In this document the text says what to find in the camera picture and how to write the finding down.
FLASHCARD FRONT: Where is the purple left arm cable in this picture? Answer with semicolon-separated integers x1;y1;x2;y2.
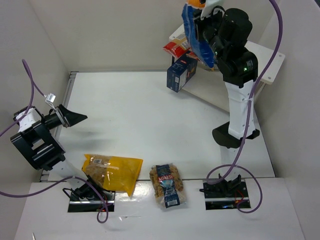
0;58;113;223

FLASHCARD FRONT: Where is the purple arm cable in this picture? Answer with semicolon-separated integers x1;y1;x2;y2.
0;58;113;223
206;0;284;214

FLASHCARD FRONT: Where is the yellow pasta bag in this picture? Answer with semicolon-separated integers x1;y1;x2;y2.
82;154;143;197

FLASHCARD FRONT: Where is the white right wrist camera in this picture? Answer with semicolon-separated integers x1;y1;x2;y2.
200;0;223;20

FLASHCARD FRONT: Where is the clear fusilli pasta bag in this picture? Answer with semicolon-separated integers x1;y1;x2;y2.
149;163;187;209

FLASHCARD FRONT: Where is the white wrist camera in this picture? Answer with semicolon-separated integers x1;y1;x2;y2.
200;0;223;20
45;93;56;104

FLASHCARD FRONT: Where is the dark blue pasta box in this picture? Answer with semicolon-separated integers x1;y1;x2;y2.
166;56;198;93

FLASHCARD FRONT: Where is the red spaghetti pack left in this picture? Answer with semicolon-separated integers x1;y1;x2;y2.
162;33;191;59

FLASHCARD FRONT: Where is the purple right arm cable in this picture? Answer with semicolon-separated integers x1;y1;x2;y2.
206;0;284;214

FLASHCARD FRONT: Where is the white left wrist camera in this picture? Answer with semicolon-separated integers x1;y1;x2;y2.
45;93;56;104

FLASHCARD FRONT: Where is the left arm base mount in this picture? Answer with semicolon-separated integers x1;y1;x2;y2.
62;188;116;213

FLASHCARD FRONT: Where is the blue orange pasta bag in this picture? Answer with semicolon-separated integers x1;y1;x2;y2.
181;0;215;69

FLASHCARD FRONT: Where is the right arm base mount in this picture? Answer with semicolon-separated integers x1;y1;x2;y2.
199;174;251;210

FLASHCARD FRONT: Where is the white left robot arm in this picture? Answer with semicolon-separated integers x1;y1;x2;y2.
10;104;96;187

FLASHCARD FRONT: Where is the white two-tier shelf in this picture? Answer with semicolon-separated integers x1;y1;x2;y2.
168;23;286;118

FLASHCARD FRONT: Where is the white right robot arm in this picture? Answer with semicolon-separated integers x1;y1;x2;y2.
192;6;260;165

